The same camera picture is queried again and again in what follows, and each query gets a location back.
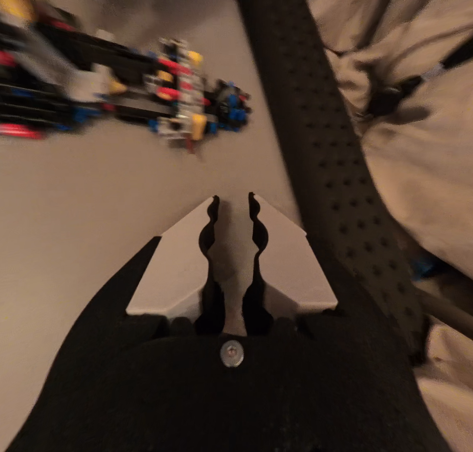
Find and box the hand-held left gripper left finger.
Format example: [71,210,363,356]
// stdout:
[126,195,227,334]

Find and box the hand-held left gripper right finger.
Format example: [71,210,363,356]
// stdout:
[242,191,338,336]

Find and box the brick-built toy car chassis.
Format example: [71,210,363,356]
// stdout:
[0,0,253,160]

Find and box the grey desk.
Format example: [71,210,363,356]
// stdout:
[0,0,307,449]

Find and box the beige clothing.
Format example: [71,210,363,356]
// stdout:
[301,0,473,452]

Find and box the black strap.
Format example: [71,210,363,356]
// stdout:
[364,42,473,118]

